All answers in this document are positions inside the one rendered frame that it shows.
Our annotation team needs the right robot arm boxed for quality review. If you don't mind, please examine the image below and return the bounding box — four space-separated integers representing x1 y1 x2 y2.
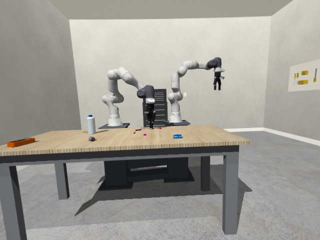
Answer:
102 67 155 126

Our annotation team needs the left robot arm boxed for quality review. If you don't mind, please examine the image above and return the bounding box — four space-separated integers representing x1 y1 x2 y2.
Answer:
168 57 225 123

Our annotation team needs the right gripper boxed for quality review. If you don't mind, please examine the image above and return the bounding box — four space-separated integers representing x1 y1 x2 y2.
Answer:
146 103 157 128

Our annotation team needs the orange rectangular block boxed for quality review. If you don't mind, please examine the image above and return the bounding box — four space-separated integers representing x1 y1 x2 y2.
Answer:
7 137 35 148

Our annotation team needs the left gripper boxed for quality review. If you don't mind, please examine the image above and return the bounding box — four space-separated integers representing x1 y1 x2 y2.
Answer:
213 72 221 91

